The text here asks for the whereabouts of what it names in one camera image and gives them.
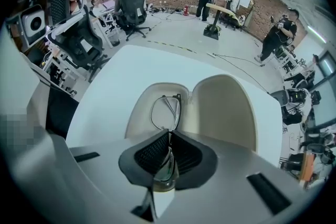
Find black floor cable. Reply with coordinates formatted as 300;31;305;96
214;54;270;94

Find white desk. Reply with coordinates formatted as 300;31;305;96
91;0;122;48

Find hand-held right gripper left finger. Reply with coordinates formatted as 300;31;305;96
118;129;170;188

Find wire waste bin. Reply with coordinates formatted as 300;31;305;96
108;31;121;47

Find black mesh office chair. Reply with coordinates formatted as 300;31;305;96
51;5;111;83

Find white glasses case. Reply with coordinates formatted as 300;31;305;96
124;73;257;153

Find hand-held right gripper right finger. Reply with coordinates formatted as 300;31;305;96
171;130;218;191

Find black-framed glasses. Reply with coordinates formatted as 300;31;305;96
150;94;182;192

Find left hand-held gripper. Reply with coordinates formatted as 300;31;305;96
5;0;96;47

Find round standing table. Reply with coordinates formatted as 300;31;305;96
203;2;237;40

